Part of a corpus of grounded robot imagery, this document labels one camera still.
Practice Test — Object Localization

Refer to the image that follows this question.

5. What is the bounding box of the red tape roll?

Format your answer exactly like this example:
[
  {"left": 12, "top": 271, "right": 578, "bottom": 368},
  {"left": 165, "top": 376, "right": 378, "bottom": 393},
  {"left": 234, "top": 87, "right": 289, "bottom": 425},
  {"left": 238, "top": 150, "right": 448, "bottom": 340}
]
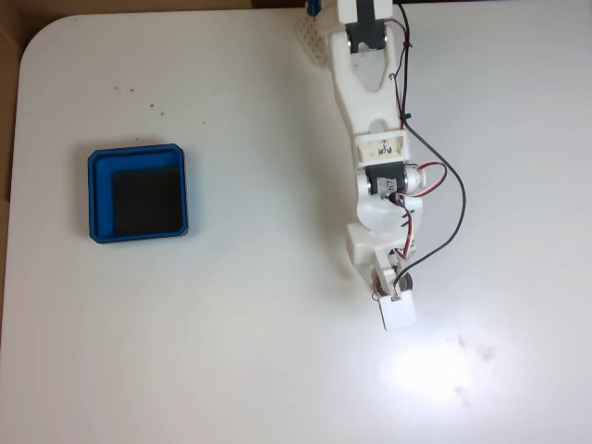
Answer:
[{"left": 372, "top": 272, "right": 414, "bottom": 298}]

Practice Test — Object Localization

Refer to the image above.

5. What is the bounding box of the blue square box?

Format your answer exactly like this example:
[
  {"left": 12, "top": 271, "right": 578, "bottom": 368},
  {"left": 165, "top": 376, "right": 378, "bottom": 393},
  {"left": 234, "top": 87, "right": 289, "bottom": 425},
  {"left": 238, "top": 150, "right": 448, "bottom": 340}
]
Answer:
[{"left": 86, "top": 143, "right": 191, "bottom": 244}]

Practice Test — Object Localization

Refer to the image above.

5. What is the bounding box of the white square camera box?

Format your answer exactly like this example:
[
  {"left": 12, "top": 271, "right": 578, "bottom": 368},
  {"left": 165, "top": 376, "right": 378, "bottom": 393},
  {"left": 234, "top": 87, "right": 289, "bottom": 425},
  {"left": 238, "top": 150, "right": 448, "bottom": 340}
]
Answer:
[{"left": 377, "top": 290, "right": 417, "bottom": 332}]

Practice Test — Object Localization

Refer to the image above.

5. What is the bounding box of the red and white servo wire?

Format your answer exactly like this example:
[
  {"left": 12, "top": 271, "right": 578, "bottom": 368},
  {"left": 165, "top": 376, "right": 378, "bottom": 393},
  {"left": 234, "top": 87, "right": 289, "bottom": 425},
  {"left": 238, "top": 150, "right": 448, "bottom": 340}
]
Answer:
[{"left": 388, "top": 160, "right": 450, "bottom": 261}]

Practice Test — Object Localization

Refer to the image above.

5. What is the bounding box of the white perforated base plate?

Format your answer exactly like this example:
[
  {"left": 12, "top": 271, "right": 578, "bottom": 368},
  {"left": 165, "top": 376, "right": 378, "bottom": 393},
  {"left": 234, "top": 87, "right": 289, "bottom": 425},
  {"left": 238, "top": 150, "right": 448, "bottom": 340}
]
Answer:
[{"left": 295, "top": 11, "right": 332, "bottom": 68}]

